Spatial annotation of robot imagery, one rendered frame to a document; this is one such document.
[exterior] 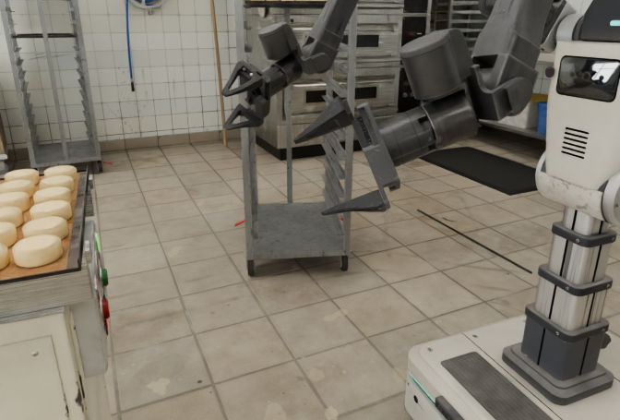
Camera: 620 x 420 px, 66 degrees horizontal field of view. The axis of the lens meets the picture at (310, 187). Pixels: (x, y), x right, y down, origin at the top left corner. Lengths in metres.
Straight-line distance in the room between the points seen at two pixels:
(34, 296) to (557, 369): 1.20
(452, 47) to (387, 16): 3.89
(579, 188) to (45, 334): 1.06
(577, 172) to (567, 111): 0.14
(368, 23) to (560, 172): 3.26
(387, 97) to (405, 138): 3.93
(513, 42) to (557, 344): 0.94
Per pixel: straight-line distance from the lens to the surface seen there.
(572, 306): 1.36
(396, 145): 0.56
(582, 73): 1.20
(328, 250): 2.26
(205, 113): 4.92
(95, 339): 0.74
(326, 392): 1.73
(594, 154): 1.19
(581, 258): 1.32
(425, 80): 0.55
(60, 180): 0.87
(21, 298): 0.66
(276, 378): 1.78
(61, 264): 0.62
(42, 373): 0.70
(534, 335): 1.46
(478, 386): 1.43
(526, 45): 0.63
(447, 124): 0.57
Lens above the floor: 1.17
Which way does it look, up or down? 19 degrees down
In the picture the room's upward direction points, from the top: straight up
